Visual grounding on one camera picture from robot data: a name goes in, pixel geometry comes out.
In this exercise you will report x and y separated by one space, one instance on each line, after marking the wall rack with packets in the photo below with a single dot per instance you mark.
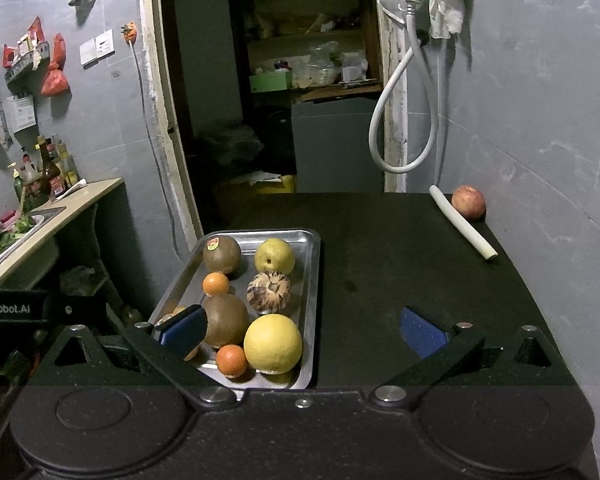
25 52

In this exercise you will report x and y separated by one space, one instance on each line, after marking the small tangerine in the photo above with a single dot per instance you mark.
231 360

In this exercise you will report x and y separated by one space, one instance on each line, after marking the thin grey pipe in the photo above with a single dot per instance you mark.
438 110

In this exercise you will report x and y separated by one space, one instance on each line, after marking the brown kiwi with sticker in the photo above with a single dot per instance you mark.
221 255

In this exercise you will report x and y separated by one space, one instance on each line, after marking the orange wall plug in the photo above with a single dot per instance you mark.
130 31

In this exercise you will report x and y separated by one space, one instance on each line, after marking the clear plastic bags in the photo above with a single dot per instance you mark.
322 65

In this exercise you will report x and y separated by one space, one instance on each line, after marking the large red hanging bag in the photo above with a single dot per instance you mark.
55 82

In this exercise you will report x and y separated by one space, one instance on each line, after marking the hanging metal tool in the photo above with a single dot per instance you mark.
4 122

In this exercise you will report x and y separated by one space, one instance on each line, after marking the green cardboard box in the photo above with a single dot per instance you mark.
270 81

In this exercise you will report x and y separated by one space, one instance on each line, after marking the green leafy vegetables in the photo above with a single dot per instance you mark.
5 237

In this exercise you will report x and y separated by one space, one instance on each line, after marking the black wall knob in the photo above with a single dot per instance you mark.
422 36

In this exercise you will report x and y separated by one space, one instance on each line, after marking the white door frame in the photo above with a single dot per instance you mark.
165 110

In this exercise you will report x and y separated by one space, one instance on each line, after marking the yellow-green pear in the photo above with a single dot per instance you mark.
274 256

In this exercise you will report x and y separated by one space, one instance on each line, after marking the cluster of condiment bottles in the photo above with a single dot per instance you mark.
47 165

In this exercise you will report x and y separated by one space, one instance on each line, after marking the dark plastic bag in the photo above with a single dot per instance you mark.
225 150

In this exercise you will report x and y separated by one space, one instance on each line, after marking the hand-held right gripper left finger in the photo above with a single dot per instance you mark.
185 332

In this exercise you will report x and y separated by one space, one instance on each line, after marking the stainless steel tray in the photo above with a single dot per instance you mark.
305 305

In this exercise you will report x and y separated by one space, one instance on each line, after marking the crumpled bag under counter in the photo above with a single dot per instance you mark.
77 277

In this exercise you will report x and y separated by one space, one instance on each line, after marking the small red hanging bag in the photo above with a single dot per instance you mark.
57 52

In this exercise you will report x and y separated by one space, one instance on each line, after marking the white wall switch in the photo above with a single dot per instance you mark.
97 47

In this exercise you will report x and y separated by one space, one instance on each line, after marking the grey cabinet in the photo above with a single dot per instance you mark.
330 140

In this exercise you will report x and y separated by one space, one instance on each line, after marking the beige kitchen counter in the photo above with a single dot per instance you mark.
85 197

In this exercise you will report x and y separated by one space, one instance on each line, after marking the striped pepino melon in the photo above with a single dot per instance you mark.
269 290

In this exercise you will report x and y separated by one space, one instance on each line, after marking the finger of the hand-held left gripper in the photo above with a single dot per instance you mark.
75 310

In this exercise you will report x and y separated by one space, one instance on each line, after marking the orange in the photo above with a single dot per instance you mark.
215 283

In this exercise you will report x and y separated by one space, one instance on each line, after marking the white utensil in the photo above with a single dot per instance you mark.
75 187

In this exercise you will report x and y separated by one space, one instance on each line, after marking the red apple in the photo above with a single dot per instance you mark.
469 201

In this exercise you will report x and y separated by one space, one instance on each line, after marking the round yellow citrus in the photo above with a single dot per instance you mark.
272 344

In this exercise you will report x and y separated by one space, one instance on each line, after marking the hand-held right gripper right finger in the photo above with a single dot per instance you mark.
422 332

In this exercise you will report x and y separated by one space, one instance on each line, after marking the white paper holder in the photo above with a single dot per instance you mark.
20 110

